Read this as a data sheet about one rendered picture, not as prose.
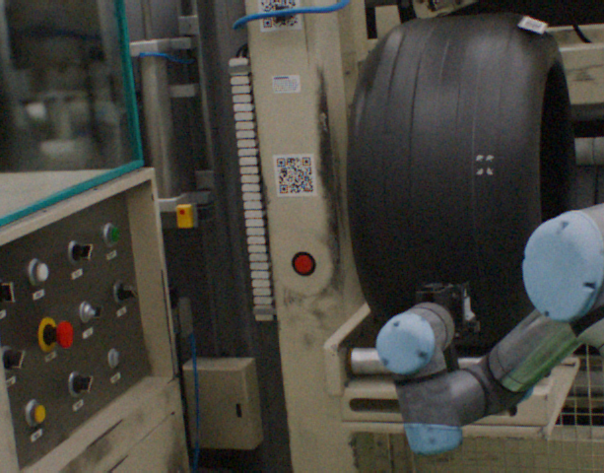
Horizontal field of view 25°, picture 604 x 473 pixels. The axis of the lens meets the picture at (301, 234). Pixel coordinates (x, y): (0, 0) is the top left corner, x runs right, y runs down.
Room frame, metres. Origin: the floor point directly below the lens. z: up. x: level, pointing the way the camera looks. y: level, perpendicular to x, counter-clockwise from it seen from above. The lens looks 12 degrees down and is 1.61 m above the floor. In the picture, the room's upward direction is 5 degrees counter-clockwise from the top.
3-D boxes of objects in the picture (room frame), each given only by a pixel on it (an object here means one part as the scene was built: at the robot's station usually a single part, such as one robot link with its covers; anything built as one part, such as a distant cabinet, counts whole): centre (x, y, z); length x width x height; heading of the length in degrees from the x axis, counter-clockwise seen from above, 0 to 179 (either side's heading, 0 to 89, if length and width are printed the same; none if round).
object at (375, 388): (2.17, -0.22, 0.84); 0.36 x 0.09 x 0.06; 70
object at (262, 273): (2.37, 0.07, 1.19); 0.05 x 0.04 x 0.48; 160
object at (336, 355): (2.36, -0.10, 0.90); 0.40 x 0.03 x 0.10; 160
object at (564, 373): (2.30, -0.27, 0.80); 0.37 x 0.36 x 0.02; 160
